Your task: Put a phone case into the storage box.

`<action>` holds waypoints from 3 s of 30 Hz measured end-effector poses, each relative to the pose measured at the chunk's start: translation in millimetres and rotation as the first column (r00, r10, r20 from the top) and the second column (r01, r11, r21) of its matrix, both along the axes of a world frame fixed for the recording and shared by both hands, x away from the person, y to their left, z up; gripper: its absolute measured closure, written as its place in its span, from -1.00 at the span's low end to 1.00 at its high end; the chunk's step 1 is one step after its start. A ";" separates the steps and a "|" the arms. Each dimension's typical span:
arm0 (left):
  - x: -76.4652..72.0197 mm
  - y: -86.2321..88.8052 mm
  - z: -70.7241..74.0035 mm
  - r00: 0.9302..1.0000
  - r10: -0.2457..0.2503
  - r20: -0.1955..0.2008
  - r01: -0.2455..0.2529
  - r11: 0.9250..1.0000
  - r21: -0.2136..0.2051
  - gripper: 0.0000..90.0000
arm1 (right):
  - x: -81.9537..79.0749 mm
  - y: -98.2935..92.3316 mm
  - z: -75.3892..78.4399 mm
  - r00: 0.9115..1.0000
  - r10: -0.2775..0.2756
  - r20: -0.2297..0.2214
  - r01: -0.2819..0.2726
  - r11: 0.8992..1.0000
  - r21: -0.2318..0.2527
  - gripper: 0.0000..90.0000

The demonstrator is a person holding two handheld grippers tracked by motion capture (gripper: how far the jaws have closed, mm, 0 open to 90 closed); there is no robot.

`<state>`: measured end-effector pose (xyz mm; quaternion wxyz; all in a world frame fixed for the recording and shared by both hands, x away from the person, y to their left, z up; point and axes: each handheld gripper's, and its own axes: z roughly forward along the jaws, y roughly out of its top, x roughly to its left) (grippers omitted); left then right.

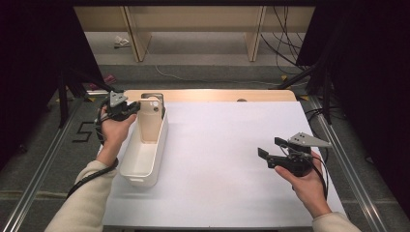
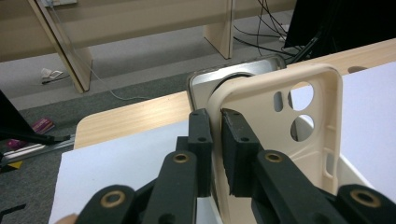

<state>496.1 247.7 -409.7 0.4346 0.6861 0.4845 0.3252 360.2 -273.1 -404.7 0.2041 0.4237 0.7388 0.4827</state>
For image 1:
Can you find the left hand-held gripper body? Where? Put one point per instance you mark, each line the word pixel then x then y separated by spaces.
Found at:
pixel 117 111

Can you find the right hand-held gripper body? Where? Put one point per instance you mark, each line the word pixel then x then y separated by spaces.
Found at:
pixel 298 162

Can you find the beige phone case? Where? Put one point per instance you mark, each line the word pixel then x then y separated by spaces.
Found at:
pixel 150 124

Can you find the white plastic storage bin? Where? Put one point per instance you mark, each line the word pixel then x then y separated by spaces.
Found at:
pixel 141 161

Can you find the person's left hand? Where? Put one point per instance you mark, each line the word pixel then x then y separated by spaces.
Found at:
pixel 114 133

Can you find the person's right hand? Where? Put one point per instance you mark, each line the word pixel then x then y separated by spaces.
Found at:
pixel 311 190

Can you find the pink object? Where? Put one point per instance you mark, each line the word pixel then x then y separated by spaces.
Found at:
pixel 108 80

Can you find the white table sheet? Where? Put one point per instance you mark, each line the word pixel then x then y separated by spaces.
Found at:
pixel 232 129

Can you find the black metal stand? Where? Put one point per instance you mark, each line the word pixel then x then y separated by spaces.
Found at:
pixel 327 96
pixel 63 103

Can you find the crumpled white paper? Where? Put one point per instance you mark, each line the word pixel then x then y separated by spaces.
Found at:
pixel 121 41

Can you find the light wooden table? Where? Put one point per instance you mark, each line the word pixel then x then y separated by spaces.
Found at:
pixel 209 95

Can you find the black curtain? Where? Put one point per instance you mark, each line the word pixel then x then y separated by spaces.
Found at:
pixel 370 80
pixel 32 64

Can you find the light wooden shelf unit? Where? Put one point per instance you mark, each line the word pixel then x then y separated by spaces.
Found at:
pixel 193 19

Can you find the metal floor rail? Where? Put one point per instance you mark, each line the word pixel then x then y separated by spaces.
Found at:
pixel 351 170
pixel 35 187

